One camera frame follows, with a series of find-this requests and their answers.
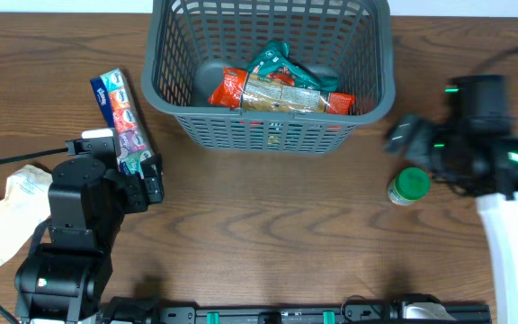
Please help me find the white paper pouch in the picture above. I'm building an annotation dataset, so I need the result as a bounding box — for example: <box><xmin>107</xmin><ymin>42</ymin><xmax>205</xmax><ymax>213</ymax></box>
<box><xmin>0</xmin><ymin>165</ymin><xmax>52</xmax><ymax>266</ymax></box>

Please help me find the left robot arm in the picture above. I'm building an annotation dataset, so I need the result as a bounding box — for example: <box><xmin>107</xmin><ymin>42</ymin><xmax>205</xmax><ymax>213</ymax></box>
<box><xmin>15</xmin><ymin>156</ymin><xmax>164</xmax><ymax>323</ymax></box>

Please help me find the colourful tissue pack strip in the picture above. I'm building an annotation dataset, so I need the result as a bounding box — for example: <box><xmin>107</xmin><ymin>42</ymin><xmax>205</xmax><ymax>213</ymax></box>
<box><xmin>90</xmin><ymin>68</ymin><xmax>154</xmax><ymax>178</ymax></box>

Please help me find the green Nescafe coffee bag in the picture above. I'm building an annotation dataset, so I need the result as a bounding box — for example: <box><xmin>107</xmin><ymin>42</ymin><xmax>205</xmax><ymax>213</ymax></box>
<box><xmin>246</xmin><ymin>40</ymin><xmax>339</xmax><ymax>92</ymax></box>

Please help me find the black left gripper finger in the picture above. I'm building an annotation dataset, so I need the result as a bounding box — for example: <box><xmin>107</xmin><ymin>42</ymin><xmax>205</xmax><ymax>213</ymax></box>
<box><xmin>141</xmin><ymin>154</ymin><xmax>163</xmax><ymax>178</ymax></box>
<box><xmin>144</xmin><ymin>175</ymin><xmax>165</xmax><ymax>203</ymax></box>

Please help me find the green lid jar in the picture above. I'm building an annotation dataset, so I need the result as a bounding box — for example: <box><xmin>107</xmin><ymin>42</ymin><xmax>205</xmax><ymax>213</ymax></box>
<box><xmin>387</xmin><ymin>167</ymin><xmax>431</xmax><ymax>206</ymax></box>

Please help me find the black mounting rail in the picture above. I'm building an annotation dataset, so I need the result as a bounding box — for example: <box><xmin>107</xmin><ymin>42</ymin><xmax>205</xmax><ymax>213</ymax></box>
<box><xmin>101</xmin><ymin>292</ymin><xmax>493</xmax><ymax>324</ymax></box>

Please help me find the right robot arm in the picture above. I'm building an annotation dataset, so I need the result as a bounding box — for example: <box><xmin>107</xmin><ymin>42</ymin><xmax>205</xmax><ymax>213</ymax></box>
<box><xmin>385</xmin><ymin>48</ymin><xmax>518</xmax><ymax>323</ymax></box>

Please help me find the grey plastic basket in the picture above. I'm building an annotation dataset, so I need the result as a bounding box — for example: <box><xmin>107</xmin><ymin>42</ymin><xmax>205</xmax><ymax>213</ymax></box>
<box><xmin>142</xmin><ymin>0</ymin><xmax>396</xmax><ymax>154</ymax></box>

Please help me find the orange pasta packet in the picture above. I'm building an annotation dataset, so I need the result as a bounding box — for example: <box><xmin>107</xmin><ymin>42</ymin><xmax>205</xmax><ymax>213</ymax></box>
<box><xmin>208</xmin><ymin>67</ymin><xmax>356</xmax><ymax>115</ymax></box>

